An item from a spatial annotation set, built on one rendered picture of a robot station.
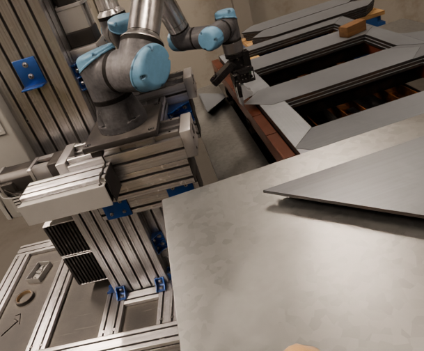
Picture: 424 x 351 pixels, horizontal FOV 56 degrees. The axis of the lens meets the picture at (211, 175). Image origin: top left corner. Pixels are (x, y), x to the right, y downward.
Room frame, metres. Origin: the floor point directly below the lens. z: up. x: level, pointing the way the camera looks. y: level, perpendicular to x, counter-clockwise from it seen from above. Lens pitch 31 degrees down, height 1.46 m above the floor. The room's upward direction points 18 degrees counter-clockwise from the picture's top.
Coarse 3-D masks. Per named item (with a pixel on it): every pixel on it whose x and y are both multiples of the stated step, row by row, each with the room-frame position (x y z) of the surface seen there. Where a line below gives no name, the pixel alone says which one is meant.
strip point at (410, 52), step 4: (392, 48) 1.56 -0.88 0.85; (396, 48) 1.55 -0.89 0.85; (400, 48) 1.53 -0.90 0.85; (404, 48) 1.52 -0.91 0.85; (408, 48) 1.51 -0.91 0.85; (412, 48) 1.49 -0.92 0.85; (416, 48) 1.48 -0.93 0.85; (396, 52) 1.50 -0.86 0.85; (400, 52) 1.49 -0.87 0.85; (404, 52) 1.48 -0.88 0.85; (408, 52) 1.47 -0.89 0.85; (412, 52) 1.45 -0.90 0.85; (416, 52) 1.44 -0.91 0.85; (408, 56) 1.43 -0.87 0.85; (412, 56) 1.41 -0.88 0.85
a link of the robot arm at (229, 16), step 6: (216, 12) 1.49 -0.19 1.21; (222, 12) 1.45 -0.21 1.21; (228, 12) 1.45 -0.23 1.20; (234, 12) 1.46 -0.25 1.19; (216, 18) 1.46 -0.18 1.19; (222, 18) 1.44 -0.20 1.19; (228, 18) 1.44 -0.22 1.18; (234, 18) 1.45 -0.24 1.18; (234, 24) 1.44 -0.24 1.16; (234, 30) 1.44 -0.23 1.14; (234, 36) 1.44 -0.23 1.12; (240, 36) 1.46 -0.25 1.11; (228, 42) 1.44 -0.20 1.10
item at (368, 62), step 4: (364, 56) 1.57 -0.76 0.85; (368, 56) 1.55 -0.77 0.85; (352, 60) 1.57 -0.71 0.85; (356, 60) 1.55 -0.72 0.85; (360, 60) 1.54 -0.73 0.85; (364, 60) 1.53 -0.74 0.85; (368, 60) 1.52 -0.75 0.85; (372, 60) 1.50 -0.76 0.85; (376, 60) 1.49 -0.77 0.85; (380, 60) 1.48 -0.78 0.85; (360, 64) 1.50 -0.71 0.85; (364, 64) 1.49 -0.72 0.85; (368, 64) 1.47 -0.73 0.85; (372, 64) 1.46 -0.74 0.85; (376, 64) 1.45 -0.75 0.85; (380, 64) 1.44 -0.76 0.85; (384, 64) 1.43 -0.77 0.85; (388, 64) 1.41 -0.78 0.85; (368, 68) 1.43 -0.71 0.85; (372, 68) 1.42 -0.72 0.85; (376, 68) 1.41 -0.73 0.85; (380, 68) 1.40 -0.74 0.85
